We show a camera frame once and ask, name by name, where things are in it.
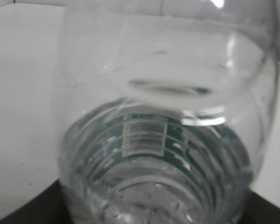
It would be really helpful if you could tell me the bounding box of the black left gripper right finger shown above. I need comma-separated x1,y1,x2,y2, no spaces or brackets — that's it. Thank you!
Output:
240,191,280,224

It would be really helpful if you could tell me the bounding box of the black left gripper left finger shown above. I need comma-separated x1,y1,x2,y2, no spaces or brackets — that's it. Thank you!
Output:
0,180,70,224

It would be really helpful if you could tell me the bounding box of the clear Cestbon water bottle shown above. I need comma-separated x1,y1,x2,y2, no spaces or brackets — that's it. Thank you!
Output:
53,0,279,224

